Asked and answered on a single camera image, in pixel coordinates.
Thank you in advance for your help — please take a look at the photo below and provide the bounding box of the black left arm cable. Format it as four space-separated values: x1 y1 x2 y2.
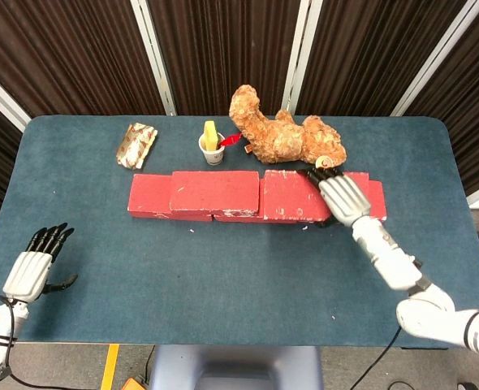
0 296 54 390

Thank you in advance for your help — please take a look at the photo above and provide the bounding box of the white partition frame post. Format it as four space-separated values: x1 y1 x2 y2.
282 0 324 115
0 64 32 131
390 0 479 118
129 0 178 117

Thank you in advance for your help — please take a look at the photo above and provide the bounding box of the brown plush teddy bear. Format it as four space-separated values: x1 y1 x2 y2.
228 84 347 168

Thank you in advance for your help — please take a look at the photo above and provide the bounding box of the crumpled gold snack wrapper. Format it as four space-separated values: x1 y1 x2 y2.
116 122 159 170

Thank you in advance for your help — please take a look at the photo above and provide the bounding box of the yellow sponge stick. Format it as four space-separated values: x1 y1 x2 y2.
203 119 219 151

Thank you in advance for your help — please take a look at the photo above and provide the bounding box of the brown corrugated partition panel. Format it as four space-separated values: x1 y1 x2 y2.
148 0 301 116
0 0 166 119
296 0 468 117
403 0 479 196

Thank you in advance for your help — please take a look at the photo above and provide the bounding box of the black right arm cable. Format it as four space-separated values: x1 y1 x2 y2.
348 324 403 390

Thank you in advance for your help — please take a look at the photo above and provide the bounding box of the red brick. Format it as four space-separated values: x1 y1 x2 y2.
214 213 297 224
127 173 214 223
262 169 370 223
169 170 261 219
300 180 388 228

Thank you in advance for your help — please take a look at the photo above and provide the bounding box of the white paper cup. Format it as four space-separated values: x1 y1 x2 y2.
198 132 227 167

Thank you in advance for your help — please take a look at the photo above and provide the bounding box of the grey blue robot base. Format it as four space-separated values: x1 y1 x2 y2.
148 344 325 390

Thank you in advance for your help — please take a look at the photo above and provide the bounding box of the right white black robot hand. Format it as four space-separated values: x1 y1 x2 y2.
300 164 373 228

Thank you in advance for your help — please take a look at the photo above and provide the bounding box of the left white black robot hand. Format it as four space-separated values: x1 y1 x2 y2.
2 222 79 304

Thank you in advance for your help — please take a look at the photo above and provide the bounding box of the red ribbon piece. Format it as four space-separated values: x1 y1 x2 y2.
218 132 243 149

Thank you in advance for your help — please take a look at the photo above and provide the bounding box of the yellow floor tape strip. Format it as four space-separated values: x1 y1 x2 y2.
100 343 120 390

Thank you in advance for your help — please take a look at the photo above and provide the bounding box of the blue felt table cover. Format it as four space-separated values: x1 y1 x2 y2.
0 115 479 349

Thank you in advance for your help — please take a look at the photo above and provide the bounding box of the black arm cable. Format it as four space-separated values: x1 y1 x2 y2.
0 296 54 390
348 324 403 390

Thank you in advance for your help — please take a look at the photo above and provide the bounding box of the orange floor object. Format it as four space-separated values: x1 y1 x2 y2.
121 376 151 390

